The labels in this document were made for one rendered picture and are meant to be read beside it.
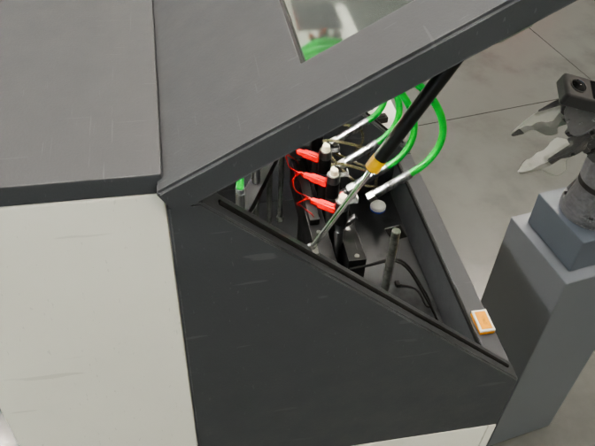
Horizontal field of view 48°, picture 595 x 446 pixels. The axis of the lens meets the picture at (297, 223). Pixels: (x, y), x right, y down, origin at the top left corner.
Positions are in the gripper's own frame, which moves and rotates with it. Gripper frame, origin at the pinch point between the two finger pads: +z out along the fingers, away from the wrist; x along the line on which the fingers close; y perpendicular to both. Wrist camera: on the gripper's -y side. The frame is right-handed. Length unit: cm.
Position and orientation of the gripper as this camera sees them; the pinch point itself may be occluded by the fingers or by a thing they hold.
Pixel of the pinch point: (518, 148)
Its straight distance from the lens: 117.3
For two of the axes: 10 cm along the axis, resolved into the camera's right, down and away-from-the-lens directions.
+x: 0.4, -8.4, 5.4
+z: -7.1, 3.6, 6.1
